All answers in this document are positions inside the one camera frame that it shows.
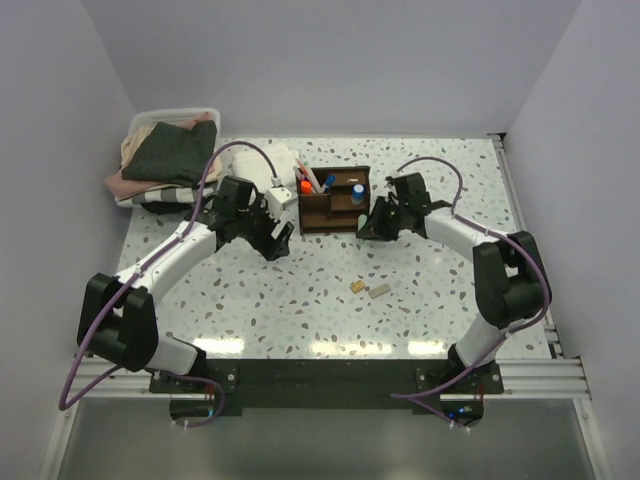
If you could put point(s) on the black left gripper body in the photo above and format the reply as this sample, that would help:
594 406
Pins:
251 223

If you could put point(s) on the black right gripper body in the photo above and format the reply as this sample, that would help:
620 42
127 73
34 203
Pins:
401 210

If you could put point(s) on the green transparent utility knife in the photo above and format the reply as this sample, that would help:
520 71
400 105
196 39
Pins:
362 220

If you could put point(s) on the blue grey pencil sharpener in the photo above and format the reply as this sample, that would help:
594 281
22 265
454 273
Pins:
358 194

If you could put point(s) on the brown wooden desk organizer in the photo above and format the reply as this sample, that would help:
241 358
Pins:
332 212

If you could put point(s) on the beige eraser block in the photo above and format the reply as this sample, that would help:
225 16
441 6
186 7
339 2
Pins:
378 291

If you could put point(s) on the small gold eraser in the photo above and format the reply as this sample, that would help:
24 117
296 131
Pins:
357 286

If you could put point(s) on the blue cap white marker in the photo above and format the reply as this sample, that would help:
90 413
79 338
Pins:
328 183

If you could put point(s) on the orange black highlighter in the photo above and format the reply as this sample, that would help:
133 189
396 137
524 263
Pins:
306 187

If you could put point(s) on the red gel pen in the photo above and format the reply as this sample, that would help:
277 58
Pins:
302 173

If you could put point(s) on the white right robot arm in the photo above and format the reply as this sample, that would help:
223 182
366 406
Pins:
511 289

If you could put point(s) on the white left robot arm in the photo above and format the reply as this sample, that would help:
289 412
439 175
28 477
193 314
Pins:
118 319

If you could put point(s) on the white folded towel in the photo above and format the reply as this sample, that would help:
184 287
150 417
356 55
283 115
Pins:
251 166

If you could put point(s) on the striped folded cloth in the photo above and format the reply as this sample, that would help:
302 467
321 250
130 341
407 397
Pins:
171 195

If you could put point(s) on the dark green folded cloth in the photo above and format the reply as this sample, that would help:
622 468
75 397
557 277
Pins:
173 155

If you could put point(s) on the pink folded cloth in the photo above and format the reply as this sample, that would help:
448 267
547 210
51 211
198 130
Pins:
122 188

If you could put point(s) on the cream folded cloth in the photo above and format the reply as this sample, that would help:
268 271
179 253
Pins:
132 142

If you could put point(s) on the white plastic laundry basket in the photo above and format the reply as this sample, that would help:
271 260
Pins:
172 116

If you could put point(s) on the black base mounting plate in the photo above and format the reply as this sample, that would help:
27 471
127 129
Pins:
300 384

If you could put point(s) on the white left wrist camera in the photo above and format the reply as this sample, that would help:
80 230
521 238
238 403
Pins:
278 199

